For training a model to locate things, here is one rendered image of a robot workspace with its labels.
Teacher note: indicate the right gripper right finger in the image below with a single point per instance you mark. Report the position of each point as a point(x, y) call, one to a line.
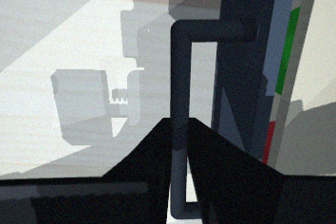
point(232, 187)

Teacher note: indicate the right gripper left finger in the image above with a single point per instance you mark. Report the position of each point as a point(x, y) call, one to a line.
point(128, 198)

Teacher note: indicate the red block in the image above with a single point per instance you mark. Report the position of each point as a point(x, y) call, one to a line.
point(268, 142)

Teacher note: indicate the green block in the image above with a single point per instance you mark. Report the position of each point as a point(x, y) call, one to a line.
point(286, 50)

